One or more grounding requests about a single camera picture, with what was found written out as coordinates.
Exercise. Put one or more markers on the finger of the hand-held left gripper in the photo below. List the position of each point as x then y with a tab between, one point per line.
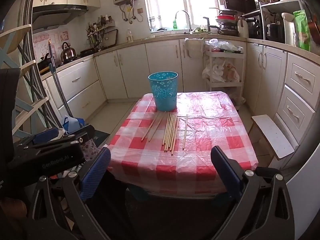
46	135
80	133

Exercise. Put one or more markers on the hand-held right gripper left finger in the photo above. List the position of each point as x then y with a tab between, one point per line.
96	172

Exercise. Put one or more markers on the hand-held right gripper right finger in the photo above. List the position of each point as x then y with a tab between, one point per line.
227	172

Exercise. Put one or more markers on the row of wooden chopsticks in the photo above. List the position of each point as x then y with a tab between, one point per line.
168	130

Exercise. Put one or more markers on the blue floral plastic bucket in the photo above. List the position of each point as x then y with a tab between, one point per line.
163	92

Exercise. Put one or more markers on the person's left hand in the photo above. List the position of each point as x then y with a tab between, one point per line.
15	207

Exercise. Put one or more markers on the blue shopping bag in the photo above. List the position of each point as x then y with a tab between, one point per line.
73	125

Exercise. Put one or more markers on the floral fabric bag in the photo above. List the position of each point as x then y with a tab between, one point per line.
90	150

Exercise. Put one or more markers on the red checkered tablecloth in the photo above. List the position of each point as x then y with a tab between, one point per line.
200	135

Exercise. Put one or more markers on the cream drawer cabinet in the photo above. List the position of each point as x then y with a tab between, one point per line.
75	87

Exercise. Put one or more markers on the folded wooden chairs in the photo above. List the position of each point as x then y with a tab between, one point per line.
27	85

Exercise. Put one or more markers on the white wooden stool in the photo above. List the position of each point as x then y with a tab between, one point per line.
272	135

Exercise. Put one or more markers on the stainless steel kettle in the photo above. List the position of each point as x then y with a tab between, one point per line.
68	53

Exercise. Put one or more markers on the black wok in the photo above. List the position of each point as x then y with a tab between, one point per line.
87	52

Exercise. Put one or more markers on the white rolling cart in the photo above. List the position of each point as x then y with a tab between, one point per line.
225	85

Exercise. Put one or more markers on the cream sink base cabinet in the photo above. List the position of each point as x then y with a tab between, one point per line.
140	65

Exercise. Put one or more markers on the white plastic bags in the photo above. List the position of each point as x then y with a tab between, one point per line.
220	70

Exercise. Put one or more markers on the clear glass bottle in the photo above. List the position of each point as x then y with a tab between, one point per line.
129	36

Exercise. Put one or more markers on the range hood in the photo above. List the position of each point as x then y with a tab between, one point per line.
55	15

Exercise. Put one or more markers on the clear bags on cart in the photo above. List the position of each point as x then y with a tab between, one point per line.
222	45

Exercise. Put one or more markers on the white hanging bag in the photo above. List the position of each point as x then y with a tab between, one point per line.
193	47

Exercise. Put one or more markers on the green dish soap bottle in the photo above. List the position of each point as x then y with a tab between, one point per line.
175	24

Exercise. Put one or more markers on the black cooking pot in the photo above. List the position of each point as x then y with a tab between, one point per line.
275	32

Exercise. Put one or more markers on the stack of pans and bowls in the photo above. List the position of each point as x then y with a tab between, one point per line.
226	22

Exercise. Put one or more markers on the white thermos jug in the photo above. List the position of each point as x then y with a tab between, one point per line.
289	28

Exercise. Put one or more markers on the chrome kitchen faucet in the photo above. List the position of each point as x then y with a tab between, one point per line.
186	17

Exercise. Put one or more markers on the green snack packet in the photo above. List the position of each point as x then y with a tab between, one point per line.
302	30

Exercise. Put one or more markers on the copper frying pan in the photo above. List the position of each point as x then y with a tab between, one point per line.
313	28

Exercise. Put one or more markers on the black microwave oven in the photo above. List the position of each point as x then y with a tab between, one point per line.
237	3

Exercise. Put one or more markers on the kitchen window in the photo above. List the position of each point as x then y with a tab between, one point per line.
190	2

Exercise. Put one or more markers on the metal countertop shelf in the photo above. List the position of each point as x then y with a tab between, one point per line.
280	5

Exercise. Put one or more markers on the pink wall stickers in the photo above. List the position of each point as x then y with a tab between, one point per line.
42	45

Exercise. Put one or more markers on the wall utensil rack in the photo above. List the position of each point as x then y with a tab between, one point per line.
97	33

